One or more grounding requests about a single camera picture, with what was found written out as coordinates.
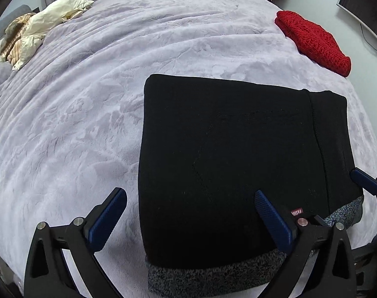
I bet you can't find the curved dark monitor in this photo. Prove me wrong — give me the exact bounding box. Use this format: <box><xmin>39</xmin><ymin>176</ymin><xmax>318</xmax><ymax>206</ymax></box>
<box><xmin>336</xmin><ymin>0</ymin><xmax>377</xmax><ymax>52</ymax></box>

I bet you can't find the lilac plush blanket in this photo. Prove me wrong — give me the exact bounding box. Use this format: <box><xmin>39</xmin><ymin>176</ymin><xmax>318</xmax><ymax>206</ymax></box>
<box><xmin>0</xmin><ymin>0</ymin><xmax>377</xmax><ymax>298</ymax></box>

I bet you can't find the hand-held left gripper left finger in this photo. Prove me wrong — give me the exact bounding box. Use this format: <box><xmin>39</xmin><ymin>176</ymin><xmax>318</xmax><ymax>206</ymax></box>
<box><xmin>24</xmin><ymin>188</ymin><xmax>128</xmax><ymax>298</ymax></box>

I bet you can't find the black cable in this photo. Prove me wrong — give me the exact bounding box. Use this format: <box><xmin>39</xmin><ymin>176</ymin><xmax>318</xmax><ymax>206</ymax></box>
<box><xmin>361</xmin><ymin>25</ymin><xmax>377</xmax><ymax>52</ymax></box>

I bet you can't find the grey padded headboard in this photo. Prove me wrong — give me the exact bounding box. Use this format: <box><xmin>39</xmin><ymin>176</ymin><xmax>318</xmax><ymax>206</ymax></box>
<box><xmin>0</xmin><ymin>4</ymin><xmax>40</xmax><ymax>50</ymax></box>

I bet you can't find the cream and beige jacket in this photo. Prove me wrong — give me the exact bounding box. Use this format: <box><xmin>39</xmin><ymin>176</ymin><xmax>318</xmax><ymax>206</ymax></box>
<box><xmin>0</xmin><ymin>0</ymin><xmax>95</xmax><ymax>70</ymax></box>

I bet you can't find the black sweater grey hem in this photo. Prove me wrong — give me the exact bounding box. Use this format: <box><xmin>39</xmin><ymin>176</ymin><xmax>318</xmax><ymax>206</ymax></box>
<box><xmin>139</xmin><ymin>74</ymin><xmax>364</xmax><ymax>292</ymax></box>

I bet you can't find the red knit sweater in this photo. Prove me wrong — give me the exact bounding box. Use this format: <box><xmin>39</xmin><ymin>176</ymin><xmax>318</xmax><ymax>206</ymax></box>
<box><xmin>275</xmin><ymin>10</ymin><xmax>352</xmax><ymax>77</ymax></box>

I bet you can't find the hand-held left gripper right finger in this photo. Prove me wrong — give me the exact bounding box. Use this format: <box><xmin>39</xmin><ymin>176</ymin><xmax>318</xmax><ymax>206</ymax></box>
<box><xmin>253</xmin><ymin>189</ymin><xmax>358</xmax><ymax>298</ymax></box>

